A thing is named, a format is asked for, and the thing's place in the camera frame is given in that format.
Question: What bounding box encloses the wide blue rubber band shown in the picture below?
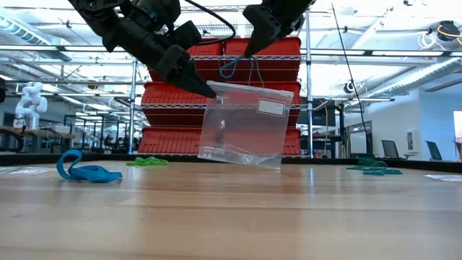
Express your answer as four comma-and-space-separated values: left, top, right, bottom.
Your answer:
56, 149, 123, 183

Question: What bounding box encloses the light green rubber band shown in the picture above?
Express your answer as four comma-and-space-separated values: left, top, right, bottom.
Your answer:
140, 156, 170, 167
126, 157, 157, 168

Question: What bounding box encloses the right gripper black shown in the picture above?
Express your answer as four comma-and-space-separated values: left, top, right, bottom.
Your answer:
242, 0, 315, 58

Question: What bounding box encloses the red plastic storage bin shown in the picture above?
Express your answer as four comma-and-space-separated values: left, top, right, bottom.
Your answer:
147, 38, 224, 82
141, 81, 222, 126
220, 126, 302, 156
222, 81, 302, 127
137, 126, 220, 155
223, 35, 302, 82

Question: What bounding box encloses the black hose loop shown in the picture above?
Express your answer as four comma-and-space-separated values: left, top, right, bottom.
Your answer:
0, 128, 25, 153

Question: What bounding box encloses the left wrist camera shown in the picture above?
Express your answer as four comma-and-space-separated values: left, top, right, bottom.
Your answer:
121, 0, 181, 35

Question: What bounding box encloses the white wall dispenser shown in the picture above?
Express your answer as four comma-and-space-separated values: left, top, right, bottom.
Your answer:
406, 129, 420, 151

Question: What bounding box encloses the dark office chair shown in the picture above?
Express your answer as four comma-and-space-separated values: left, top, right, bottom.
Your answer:
424, 140, 443, 162
381, 139, 402, 160

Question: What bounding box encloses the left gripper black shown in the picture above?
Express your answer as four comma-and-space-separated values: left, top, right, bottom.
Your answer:
108, 16, 217, 99

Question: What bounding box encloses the thin black hanging cable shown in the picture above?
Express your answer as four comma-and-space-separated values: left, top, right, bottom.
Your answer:
331, 2, 372, 156

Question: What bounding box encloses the wooden workbench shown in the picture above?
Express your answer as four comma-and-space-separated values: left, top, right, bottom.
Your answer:
0, 126, 77, 155

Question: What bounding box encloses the black left camera cable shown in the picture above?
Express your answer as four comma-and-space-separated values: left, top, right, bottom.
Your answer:
183, 0, 237, 47

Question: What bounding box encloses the black ceiling cord reel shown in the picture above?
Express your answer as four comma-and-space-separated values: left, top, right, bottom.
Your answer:
435, 20, 462, 43

